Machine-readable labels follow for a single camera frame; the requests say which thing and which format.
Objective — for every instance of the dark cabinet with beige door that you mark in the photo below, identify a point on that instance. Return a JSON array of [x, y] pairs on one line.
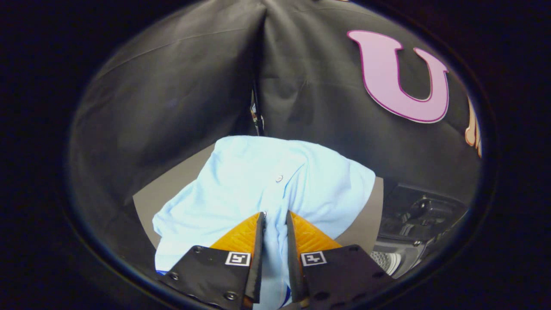
[[150, 198]]

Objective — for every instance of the black backdrop frame pole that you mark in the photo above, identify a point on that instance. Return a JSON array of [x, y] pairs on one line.
[[257, 114]]

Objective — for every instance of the light blue shirt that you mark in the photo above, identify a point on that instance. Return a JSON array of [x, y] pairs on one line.
[[241, 181]]

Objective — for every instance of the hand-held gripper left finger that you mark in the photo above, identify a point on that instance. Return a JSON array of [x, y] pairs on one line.
[[215, 271]]

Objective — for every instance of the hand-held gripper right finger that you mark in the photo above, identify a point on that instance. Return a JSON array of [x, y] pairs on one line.
[[340, 275]]

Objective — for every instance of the black backdrop cloth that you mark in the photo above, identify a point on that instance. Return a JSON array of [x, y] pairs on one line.
[[172, 107]]

